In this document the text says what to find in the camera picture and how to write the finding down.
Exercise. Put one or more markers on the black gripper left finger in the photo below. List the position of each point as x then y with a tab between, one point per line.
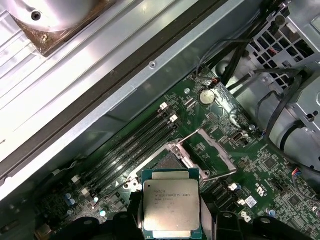
136	217

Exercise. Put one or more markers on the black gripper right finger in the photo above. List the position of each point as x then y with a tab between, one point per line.
207	220

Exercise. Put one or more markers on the thin metal locking lever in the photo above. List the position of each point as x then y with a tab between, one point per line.
112	193

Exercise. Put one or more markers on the silver CPU chip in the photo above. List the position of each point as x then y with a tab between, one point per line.
171	200

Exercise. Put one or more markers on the CPU socket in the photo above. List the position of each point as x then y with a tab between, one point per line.
167	161

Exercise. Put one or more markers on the green motherboard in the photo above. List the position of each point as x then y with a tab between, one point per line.
262	180

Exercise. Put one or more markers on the internal USB port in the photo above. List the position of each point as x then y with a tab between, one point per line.
237	139

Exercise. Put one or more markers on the silver coin cell battery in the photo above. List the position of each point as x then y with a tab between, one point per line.
207	97

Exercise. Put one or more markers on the black open PC case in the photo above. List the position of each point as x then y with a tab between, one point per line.
140	82

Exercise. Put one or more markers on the silver metal drive cage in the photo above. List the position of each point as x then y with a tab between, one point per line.
307	110

